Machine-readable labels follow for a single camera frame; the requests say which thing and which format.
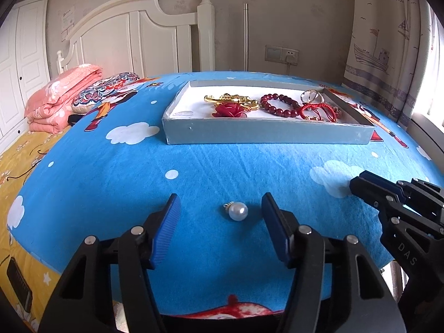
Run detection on white wardrobe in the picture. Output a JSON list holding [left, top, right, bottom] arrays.
[[0, 0, 52, 143]]

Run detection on metal wall pipe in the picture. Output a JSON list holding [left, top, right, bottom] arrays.
[[243, 3, 249, 72]]

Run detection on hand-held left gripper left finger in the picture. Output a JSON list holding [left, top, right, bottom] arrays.
[[37, 193, 181, 333]]

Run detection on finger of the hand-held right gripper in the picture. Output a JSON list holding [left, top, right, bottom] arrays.
[[359, 171, 413, 198], [350, 176, 399, 212]]

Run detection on blue cartoon blanket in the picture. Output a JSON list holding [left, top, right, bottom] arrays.
[[7, 71, 439, 320]]

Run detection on gold ring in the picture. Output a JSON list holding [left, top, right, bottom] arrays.
[[301, 90, 327, 105]]

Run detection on red cord bracelet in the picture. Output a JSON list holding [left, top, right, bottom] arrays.
[[299, 102, 342, 123]]

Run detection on patterned round pillow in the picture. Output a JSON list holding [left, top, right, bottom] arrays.
[[71, 72, 140, 114]]

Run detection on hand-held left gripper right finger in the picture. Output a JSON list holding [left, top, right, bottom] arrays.
[[261, 192, 406, 333]]

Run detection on red rose gold brooch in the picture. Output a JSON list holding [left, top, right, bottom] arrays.
[[208, 93, 260, 118]]

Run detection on red bead bracelet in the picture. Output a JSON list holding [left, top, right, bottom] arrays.
[[260, 93, 302, 118]]

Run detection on white pearl pendant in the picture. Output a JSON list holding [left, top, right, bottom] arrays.
[[223, 202, 248, 221]]

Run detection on window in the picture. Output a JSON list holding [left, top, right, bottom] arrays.
[[413, 7, 444, 129]]

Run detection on ship print curtain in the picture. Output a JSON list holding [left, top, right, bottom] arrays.
[[342, 0, 438, 129]]

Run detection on shallow grey cardboard box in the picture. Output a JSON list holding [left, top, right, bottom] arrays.
[[162, 80, 376, 145]]

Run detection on black remote control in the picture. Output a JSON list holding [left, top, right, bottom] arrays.
[[7, 257, 33, 311]]

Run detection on yellow floral bedsheet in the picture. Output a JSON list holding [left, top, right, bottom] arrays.
[[0, 130, 122, 333]]

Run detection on wall light switch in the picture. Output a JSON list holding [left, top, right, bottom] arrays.
[[265, 44, 283, 61]]

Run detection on folded pink quilt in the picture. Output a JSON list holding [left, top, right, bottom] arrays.
[[25, 64, 104, 133]]

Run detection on white wooden headboard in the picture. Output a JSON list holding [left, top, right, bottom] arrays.
[[56, 0, 216, 75]]

